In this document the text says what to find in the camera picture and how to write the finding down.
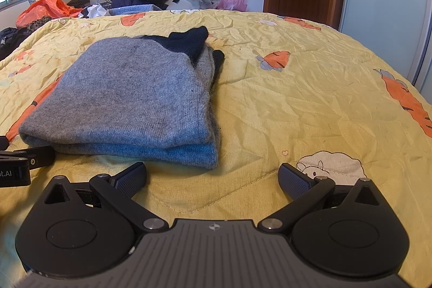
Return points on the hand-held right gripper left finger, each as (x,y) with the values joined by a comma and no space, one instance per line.
(131,178)

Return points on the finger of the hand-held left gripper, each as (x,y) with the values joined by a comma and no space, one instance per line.
(3,143)
(40,157)

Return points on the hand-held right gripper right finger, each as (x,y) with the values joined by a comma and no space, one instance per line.
(293,181)

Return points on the grey sweater with navy sleeves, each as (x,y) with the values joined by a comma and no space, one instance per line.
(128,99)

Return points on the yellow printed quilt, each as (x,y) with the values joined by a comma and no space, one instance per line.
(303,105)

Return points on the dark patterned cloth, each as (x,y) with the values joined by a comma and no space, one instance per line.
(11,38)

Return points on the orange plastic bag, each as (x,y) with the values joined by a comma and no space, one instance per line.
(44,9)

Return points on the white crumpled cloth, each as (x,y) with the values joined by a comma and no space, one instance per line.
(93,11)

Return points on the dark brown cloth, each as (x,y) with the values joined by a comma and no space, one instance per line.
(78,2)

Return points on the light blue knit cloth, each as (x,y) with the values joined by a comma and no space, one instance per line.
(135,9)

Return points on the pink plastic bag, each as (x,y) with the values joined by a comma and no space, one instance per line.
(233,1)

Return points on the white wardrobe with flower decals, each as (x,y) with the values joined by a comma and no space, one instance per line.
(384,4)

